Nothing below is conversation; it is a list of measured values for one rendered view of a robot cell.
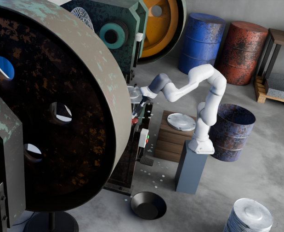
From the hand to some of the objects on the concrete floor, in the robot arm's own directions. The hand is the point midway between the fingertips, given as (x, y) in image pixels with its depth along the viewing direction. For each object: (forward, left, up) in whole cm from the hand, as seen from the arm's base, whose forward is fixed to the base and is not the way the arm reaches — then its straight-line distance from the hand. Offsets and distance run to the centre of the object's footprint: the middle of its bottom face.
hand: (133, 114), depth 237 cm
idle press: (+85, +126, -80) cm, 172 cm away
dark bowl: (-24, +14, -80) cm, 85 cm away
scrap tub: (-105, -87, -80) cm, 158 cm away
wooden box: (-50, -74, -80) cm, 120 cm away
